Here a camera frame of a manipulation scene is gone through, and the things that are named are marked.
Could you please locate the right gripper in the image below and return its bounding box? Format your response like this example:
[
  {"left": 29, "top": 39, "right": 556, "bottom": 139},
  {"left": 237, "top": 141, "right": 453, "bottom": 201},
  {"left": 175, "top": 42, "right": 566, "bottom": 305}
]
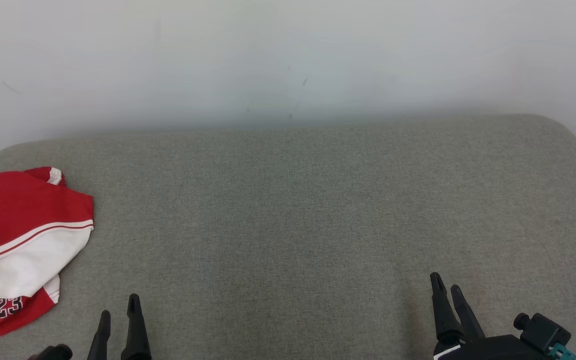
[{"left": 429, "top": 272, "right": 554, "bottom": 360}]

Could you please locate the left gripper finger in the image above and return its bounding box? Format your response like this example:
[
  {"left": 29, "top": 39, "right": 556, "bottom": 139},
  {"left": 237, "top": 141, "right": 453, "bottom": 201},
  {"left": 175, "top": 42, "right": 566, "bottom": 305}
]
[
  {"left": 120, "top": 294, "right": 152, "bottom": 360},
  {"left": 87, "top": 310, "right": 112, "bottom": 360}
]

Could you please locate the teal cable connector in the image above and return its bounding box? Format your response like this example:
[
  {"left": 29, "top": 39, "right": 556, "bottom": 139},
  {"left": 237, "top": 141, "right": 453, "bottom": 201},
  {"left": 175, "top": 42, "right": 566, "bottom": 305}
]
[{"left": 548, "top": 342, "right": 576, "bottom": 360}]

